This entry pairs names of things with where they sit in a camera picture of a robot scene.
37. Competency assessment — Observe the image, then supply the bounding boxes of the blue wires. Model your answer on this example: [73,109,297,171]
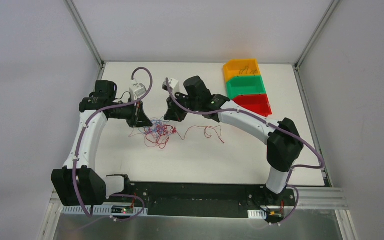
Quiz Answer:
[135,115,175,137]

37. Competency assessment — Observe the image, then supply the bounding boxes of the red wires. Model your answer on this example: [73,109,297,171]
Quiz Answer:
[128,119,180,150]

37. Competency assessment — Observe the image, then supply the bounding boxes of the single blue wire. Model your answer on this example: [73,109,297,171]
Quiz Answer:
[238,65,259,76]

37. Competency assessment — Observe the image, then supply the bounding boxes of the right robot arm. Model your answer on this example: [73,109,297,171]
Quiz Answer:
[162,76,304,205]

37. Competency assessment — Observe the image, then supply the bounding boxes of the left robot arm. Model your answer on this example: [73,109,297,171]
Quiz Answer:
[51,80,152,207]

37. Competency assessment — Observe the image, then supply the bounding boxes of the green plastic bin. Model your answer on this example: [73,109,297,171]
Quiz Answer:
[226,75,267,100]

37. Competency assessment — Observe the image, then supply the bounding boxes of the yellow plastic bin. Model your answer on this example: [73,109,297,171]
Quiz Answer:
[222,58,261,83]

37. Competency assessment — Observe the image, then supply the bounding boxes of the red plastic bin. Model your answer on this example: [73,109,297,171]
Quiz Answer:
[233,93,273,117]

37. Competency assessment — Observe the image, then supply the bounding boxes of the left circuit board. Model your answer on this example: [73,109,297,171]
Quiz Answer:
[111,205,134,215]

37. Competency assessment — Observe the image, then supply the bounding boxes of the circuit board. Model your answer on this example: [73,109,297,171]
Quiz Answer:
[111,205,134,215]
[265,212,284,224]

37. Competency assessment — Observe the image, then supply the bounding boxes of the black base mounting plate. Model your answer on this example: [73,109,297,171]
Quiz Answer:
[109,181,296,219]

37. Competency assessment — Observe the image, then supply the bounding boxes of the right circuit board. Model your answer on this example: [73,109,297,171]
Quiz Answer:
[265,212,284,224]

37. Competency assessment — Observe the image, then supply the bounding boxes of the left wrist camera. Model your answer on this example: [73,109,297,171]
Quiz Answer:
[129,83,147,101]

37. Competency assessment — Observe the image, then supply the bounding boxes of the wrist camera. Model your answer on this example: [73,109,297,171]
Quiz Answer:
[129,83,147,101]
[162,78,181,95]

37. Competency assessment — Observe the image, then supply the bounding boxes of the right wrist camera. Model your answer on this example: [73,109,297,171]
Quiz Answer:
[162,78,181,95]

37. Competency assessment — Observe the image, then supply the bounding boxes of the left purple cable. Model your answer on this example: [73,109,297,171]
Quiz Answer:
[71,67,154,223]

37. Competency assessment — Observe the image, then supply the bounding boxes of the left white cable duct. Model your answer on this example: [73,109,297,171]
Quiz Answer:
[61,204,149,217]

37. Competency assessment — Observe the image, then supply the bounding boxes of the white cable duct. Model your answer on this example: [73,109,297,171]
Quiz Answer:
[247,209,267,220]
[61,204,149,217]

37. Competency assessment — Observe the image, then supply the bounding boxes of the right white cable duct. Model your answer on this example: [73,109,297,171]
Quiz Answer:
[247,209,267,220]

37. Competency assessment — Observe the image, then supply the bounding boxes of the aluminium frame rail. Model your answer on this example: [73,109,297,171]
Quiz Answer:
[38,182,358,240]

